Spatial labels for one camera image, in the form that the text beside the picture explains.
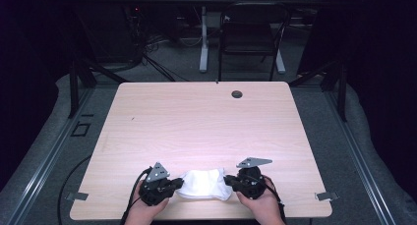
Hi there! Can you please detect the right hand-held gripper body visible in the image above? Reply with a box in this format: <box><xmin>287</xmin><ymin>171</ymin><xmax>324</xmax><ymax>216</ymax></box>
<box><xmin>235</xmin><ymin>156</ymin><xmax>273</xmax><ymax>200</ymax></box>

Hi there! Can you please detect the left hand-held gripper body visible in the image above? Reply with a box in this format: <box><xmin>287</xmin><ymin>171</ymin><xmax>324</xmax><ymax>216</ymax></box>
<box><xmin>138</xmin><ymin>161</ymin><xmax>172</xmax><ymax>207</ymax></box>

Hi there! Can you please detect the white sock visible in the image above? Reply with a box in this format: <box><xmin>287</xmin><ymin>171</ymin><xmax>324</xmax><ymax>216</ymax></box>
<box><xmin>176</xmin><ymin>177</ymin><xmax>234</xmax><ymax>202</ymax></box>
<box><xmin>181</xmin><ymin>167</ymin><xmax>228</xmax><ymax>198</ymax></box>

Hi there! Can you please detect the person's left hand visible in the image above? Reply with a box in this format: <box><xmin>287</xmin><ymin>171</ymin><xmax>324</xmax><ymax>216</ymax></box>
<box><xmin>125</xmin><ymin>180</ymin><xmax>170</xmax><ymax>225</ymax></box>

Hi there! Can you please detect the person's right hand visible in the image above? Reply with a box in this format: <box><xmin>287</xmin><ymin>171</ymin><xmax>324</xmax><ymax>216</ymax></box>
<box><xmin>235</xmin><ymin>175</ymin><xmax>285</xmax><ymax>225</ymax></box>

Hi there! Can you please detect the white desk leg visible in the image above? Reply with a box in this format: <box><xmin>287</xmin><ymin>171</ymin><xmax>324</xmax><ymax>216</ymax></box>
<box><xmin>198</xmin><ymin>5</ymin><xmax>210</xmax><ymax>74</ymax></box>
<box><xmin>274</xmin><ymin>48</ymin><xmax>287</xmax><ymax>76</ymax></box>

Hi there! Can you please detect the black metal stand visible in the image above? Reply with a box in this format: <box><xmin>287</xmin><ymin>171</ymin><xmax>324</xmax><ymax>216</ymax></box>
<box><xmin>67</xmin><ymin>52</ymin><xmax>130</xmax><ymax>119</ymax></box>
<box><xmin>287</xmin><ymin>58</ymin><xmax>349</xmax><ymax>123</ymax></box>

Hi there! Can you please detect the black folding chair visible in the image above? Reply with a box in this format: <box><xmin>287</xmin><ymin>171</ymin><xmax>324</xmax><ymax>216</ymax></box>
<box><xmin>216</xmin><ymin>1</ymin><xmax>293</xmax><ymax>83</ymax></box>

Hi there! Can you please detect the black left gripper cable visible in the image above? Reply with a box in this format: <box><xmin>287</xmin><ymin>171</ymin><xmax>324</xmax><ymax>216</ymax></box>
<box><xmin>119</xmin><ymin>167</ymin><xmax>153</xmax><ymax>225</ymax></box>

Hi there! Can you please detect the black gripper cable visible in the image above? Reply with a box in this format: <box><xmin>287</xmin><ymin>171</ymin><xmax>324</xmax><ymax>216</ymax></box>
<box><xmin>119</xmin><ymin>167</ymin><xmax>153</xmax><ymax>225</ymax></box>
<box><xmin>240</xmin><ymin>173</ymin><xmax>287</xmax><ymax>223</ymax></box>

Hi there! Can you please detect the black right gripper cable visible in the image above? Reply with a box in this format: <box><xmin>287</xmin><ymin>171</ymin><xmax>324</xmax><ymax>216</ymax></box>
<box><xmin>240</xmin><ymin>173</ymin><xmax>287</xmax><ymax>223</ymax></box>

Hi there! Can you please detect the grey metal table bracket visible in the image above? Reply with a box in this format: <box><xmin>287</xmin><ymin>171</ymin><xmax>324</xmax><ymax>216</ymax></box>
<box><xmin>314</xmin><ymin>191</ymin><xmax>340</xmax><ymax>201</ymax></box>
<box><xmin>64</xmin><ymin>192</ymin><xmax>89</xmax><ymax>201</ymax></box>

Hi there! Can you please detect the black cable on floor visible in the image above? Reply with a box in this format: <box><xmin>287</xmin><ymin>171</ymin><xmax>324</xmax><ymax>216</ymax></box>
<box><xmin>56</xmin><ymin>154</ymin><xmax>92</xmax><ymax>225</ymax></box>

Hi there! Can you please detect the aluminium floor rail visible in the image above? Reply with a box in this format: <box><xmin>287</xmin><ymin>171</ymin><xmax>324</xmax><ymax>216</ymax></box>
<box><xmin>5</xmin><ymin>86</ymin><xmax>96</xmax><ymax>225</ymax></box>
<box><xmin>324</xmin><ymin>86</ymin><xmax>398</xmax><ymax>225</ymax></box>

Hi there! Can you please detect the bundle of black cables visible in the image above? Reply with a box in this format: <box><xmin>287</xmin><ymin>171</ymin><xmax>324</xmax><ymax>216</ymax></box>
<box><xmin>121</xmin><ymin>3</ymin><xmax>190</xmax><ymax>83</ymax></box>

